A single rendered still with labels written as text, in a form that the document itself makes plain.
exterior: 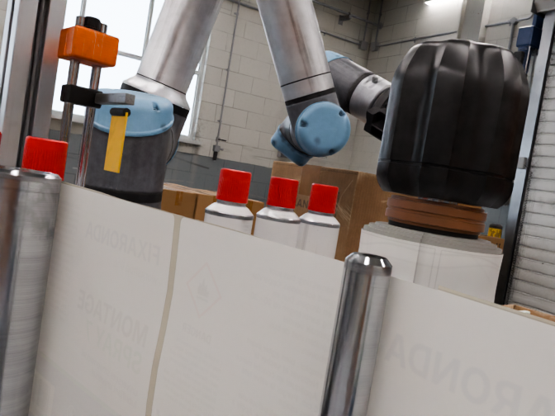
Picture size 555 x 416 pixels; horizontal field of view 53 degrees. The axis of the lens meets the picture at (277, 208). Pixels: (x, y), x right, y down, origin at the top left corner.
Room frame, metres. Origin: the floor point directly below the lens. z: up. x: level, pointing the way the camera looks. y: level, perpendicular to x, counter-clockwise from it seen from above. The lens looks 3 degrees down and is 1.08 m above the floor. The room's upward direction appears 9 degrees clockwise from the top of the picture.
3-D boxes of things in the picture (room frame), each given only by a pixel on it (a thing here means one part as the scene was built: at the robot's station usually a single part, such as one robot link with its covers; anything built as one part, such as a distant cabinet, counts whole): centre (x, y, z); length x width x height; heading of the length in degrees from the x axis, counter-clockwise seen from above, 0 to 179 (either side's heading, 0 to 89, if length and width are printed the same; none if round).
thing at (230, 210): (0.58, 0.05, 0.98); 0.05 x 0.05 x 0.20
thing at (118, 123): (0.51, 0.16, 1.09); 0.03 x 0.01 x 0.06; 42
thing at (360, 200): (1.18, -0.17, 0.99); 0.30 x 0.24 x 0.27; 131
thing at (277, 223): (0.64, 0.00, 0.98); 0.05 x 0.05 x 0.20
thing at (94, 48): (0.53, 0.19, 1.05); 0.10 x 0.04 x 0.33; 42
